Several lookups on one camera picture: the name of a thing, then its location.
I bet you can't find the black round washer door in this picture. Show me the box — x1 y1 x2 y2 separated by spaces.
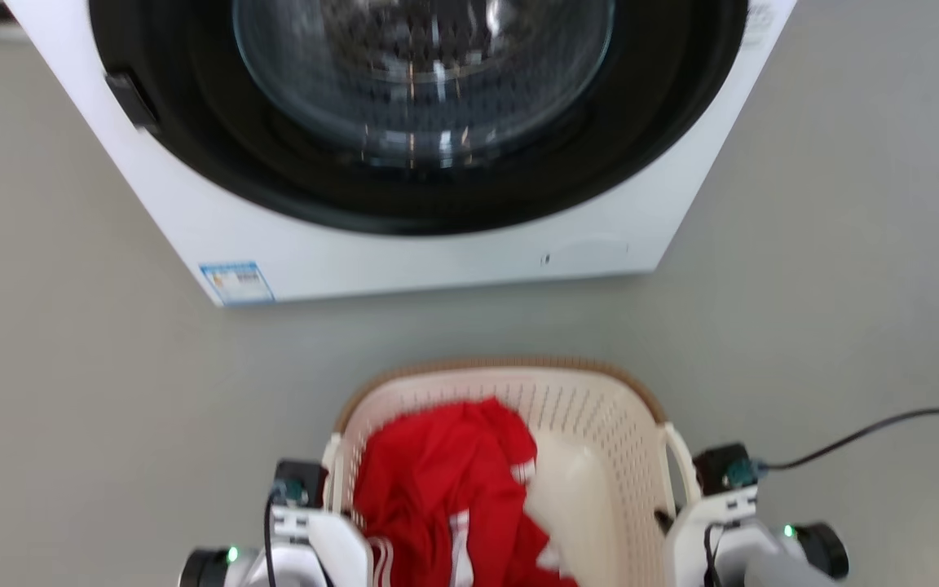
88 0 750 237

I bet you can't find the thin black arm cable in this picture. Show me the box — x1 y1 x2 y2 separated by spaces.
263 488 280 587
702 522 725 587

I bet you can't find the blue energy label sticker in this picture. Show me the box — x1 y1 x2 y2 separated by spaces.
199 261 276 307

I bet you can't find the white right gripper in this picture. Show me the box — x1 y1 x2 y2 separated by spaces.
654 486 774 587

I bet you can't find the long black right camera cable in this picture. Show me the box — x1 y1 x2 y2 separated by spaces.
755 407 939 475

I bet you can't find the white front-load washing machine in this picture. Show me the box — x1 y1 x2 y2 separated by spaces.
3 0 798 308

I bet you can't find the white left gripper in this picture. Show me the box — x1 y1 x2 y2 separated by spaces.
270 504 374 587

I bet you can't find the white drain filter cover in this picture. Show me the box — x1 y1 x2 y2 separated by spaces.
541 236 632 270

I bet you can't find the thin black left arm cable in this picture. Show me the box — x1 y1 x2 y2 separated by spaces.
263 488 280 587

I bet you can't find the black washer door latch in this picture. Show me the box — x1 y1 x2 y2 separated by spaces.
104 72 162 135

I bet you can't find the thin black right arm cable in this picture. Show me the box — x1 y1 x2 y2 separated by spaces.
702 522 725 587

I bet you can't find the red garment with white stripes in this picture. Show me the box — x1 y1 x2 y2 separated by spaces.
353 397 580 587

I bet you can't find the cream plastic laundry basket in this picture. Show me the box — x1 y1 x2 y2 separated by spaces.
323 356 703 587

